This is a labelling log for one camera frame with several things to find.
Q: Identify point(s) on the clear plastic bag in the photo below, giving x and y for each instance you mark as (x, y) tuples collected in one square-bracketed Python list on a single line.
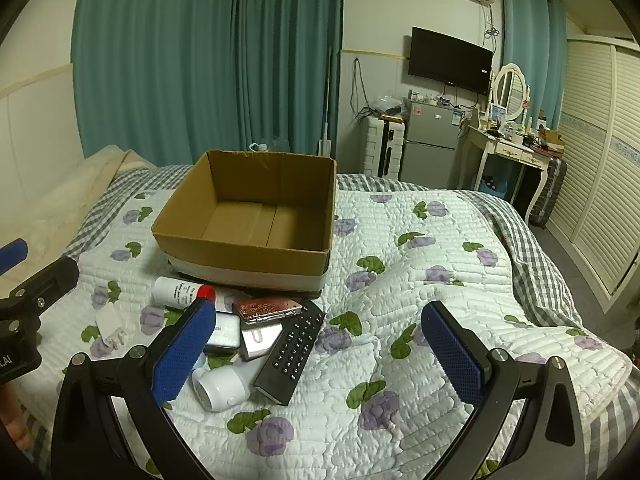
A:
[(387, 105)]

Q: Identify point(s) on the person's left hand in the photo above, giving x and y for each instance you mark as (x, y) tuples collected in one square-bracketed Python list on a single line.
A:
[(15, 422)]

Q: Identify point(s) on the white power bank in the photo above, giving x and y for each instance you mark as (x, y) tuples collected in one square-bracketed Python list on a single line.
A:
[(225, 332)]

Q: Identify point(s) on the small white packet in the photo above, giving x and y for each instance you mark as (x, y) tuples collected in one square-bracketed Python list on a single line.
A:
[(107, 325)]

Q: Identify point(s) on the clear water jug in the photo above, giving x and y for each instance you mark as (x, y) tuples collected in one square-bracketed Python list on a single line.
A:
[(270, 146)]

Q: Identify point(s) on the blue basket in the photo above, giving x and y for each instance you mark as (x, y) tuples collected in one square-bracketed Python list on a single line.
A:
[(495, 185)]

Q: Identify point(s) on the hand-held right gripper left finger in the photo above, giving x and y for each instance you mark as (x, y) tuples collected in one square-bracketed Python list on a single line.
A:
[(182, 355)]

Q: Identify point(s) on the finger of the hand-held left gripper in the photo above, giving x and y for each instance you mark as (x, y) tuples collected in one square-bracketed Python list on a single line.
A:
[(47, 282), (12, 255)]

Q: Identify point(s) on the silver rectangular box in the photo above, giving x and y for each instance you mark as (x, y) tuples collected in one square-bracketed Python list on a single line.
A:
[(260, 341)]

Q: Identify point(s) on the dark suitcase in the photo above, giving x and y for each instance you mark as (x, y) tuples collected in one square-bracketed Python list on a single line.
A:
[(550, 190)]

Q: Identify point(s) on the black remote control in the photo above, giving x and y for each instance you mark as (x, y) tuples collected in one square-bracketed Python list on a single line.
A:
[(290, 355)]

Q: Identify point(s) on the white bottle with red cap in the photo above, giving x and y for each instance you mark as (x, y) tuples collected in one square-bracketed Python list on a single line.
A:
[(172, 291)]

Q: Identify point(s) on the wide teal curtain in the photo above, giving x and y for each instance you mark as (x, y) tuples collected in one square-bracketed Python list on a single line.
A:
[(175, 60)]

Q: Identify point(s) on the cream louvred wardrobe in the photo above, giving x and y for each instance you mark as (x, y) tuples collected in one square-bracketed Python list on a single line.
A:
[(600, 160)]

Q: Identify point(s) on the white drawer cabinet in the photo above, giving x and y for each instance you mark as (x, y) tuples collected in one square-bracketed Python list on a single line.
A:
[(377, 150)]

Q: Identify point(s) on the silver fridge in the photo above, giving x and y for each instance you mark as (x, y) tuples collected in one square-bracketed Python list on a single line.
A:
[(430, 145)]

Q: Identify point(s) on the narrow teal curtain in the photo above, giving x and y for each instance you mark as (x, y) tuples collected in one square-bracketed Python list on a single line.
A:
[(530, 35)]

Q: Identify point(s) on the beige blanket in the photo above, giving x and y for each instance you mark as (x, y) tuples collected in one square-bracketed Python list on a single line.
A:
[(65, 195)]

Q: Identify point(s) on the white mop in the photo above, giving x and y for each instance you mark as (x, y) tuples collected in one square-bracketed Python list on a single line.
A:
[(326, 135)]

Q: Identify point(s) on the white dressing table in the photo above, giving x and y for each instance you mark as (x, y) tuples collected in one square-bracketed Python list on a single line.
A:
[(505, 149)]

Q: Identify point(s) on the white cylindrical bottle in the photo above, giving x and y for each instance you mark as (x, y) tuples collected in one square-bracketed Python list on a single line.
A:
[(225, 387)]

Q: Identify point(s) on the brown cardboard box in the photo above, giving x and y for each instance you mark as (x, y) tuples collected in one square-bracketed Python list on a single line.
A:
[(225, 255)]

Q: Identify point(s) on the white floral quilt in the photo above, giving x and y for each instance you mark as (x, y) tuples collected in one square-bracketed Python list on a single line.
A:
[(400, 270)]

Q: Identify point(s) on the black wall television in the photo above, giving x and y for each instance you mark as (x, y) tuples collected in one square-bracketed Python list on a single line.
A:
[(447, 60)]

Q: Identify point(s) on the oval white framed mirror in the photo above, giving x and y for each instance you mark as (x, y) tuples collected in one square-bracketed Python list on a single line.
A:
[(510, 90)]

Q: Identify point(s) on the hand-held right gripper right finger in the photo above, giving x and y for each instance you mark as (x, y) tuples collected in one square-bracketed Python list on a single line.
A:
[(452, 355)]

